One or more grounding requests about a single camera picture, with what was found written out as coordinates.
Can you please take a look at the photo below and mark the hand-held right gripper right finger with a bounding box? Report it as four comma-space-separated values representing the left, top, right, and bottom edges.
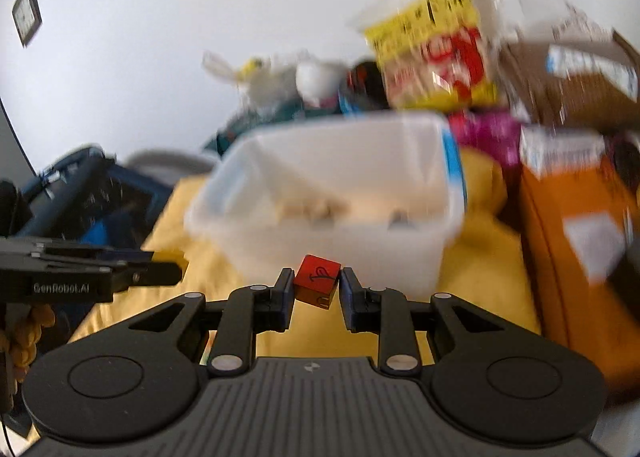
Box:
340, 267, 508, 379

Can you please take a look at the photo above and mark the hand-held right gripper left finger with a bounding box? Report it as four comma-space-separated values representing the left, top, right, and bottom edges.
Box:
125, 268, 296, 379

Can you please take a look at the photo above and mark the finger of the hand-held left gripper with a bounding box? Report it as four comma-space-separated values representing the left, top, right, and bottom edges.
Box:
45, 261, 183, 289
32, 246, 155, 264

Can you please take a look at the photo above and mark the red wooden cube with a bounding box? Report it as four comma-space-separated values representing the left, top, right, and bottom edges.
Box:
293, 254, 342, 309

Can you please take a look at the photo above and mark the white plastic bin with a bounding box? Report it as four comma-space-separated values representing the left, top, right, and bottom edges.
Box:
184, 112, 467, 299

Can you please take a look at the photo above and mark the person's left hand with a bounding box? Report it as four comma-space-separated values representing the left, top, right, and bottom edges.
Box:
0, 303, 57, 370

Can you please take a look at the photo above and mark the yellow blanket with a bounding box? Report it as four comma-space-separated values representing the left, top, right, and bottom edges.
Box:
25, 147, 545, 444

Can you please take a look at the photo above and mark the pink tinsel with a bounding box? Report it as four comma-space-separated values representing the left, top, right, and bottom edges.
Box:
446, 108, 524, 179

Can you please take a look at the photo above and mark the black round object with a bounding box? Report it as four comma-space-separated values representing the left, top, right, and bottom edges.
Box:
344, 58, 390, 114

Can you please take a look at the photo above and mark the orange box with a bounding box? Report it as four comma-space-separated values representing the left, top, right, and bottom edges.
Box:
516, 156, 640, 390

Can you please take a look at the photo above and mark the white plastic bag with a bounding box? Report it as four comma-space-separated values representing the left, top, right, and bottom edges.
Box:
201, 48, 347, 109

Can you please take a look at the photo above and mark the yellow red snack bag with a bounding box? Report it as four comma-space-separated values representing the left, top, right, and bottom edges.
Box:
349, 0, 502, 111

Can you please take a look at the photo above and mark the brown bag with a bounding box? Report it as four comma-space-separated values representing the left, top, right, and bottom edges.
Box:
500, 27, 640, 134

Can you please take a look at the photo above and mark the framed wall clock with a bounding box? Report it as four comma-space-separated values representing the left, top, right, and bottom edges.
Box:
11, 0, 44, 49

